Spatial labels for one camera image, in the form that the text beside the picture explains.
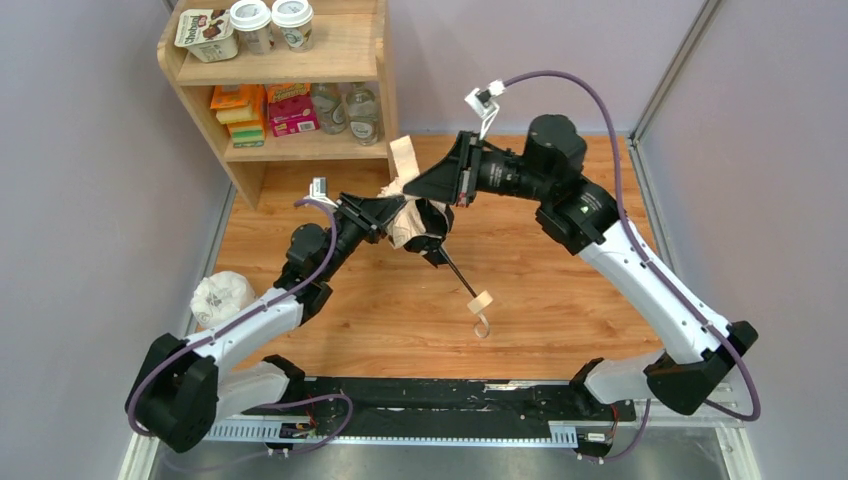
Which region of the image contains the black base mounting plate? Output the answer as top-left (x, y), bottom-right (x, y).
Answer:
top-left (288, 377), bottom-right (636, 440)

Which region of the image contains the clear glass bottle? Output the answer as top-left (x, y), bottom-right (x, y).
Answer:
top-left (345, 82), bottom-right (380, 146)
top-left (310, 83), bottom-right (347, 135)

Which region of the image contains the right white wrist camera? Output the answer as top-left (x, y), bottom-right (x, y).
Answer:
top-left (464, 79), bottom-right (506, 140)

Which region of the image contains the right white lidded cup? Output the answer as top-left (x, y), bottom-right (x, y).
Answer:
top-left (271, 0), bottom-right (314, 53)

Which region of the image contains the white crumpled plastic bag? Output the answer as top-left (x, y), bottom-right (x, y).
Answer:
top-left (189, 271), bottom-right (257, 329)

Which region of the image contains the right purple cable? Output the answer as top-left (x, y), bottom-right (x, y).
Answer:
top-left (502, 70), bottom-right (763, 463)

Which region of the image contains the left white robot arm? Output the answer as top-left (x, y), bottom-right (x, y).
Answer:
top-left (125, 193), bottom-right (406, 453)

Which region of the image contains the left white lidded cup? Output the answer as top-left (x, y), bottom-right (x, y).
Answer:
top-left (230, 0), bottom-right (274, 55)

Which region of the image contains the orange sponge pack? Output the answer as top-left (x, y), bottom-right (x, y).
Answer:
top-left (210, 84), bottom-right (266, 148)

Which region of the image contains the Chobani yogurt tub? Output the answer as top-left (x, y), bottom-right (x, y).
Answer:
top-left (174, 9), bottom-right (239, 63)

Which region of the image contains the wooden shelf unit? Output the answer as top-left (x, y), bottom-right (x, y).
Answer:
top-left (157, 1), bottom-right (399, 207)

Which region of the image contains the pink orange snack box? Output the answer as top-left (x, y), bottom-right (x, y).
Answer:
top-left (265, 83), bottom-right (320, 137)

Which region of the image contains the purple cable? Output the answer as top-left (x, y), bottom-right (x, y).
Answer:
top-left (502, 70), bottom-right (763, 463)
top-left (125, 197), bottom-right (356, 456)

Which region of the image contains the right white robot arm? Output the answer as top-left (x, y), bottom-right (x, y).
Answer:
top-left (403, 114), bottom-right (758, 415)

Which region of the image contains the aluminium frame rail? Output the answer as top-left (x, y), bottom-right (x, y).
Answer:
top-left (122, 371), bottom-right (761, 479)

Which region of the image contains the beige folding umbrella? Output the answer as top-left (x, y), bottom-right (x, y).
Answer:
top-left (379, 136), bottom-right (493, 339)

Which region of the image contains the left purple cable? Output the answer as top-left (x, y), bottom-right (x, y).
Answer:
top-left (125, 197), bottom-right (356, 456)

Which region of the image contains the right clear glass bottle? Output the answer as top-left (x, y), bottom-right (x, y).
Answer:
top-left (345, 82), bottom-right (380, 146)

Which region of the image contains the white lidded cup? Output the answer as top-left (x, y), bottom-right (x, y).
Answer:
top-left (230, 0), bottom-right (274, 55)
top-left (271, 0), bottom-right (314, 53)

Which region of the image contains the left clear glass bottle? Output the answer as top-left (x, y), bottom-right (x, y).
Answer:
top-left (310, 83), bottom-right (347, 135)

